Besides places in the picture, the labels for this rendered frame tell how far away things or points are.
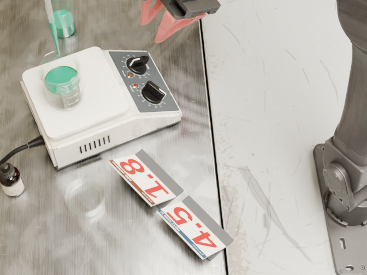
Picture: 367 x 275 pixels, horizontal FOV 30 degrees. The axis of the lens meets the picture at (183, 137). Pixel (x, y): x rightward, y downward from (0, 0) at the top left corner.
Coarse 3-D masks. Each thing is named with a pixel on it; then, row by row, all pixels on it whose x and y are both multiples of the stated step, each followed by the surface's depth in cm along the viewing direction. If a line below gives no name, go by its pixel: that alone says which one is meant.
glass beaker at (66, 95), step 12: (48, 60) 89; (60, 60) 91; (72, 60) 90; (36, 72) 87; (48, 84) 88; (60, 84) 87; (72, 84) 88; (48, 96) 91; (60, 96) 89; (72, 96) 90; (84, 96) 94; (60, 108) 92; (72, 108) 92
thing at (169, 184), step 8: (144, 152) 99; (144, 160) 99; (152, 160) 99; (152, 168) 98; (160, 168) 98; (120, 176) 97; (160, 176) 98; (168, 176) 98; (128, 184) 97; (168, 184) 97; (176, 184) 97; (136, 192) 96; (176, 192) 96; (144, 200) 95; (152, 200) 92; (160, 200) 93; (168, 200) 96; (160, 208) 95
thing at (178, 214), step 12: (180, 204) 95; (168, 216) 91; (180, 216) 93; (192, 216) 94; (180, 228) 90; (192, 228) 92; (204, 228) 93; (192, 240) 90; (204, 240) 91; (216, 240) 93; (204, 252) 89
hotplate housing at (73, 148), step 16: (112, 64) 99; (128, 96) 97; (32, 112) 96; (128, 112) 95; (144, 112) 96; (160, 112) 98; (176, 112) 100; (96, 128) 94; (112, 128) 94; (128, 128) 96; (144, 128) 98; (160, 128) 101; (32, 144) 96; (48, 144) 93; (64, 144) 93; (80, 144) 94; (96, 144) 96; (112, 144) 98; (64, 160) 96; (80, 160) 98
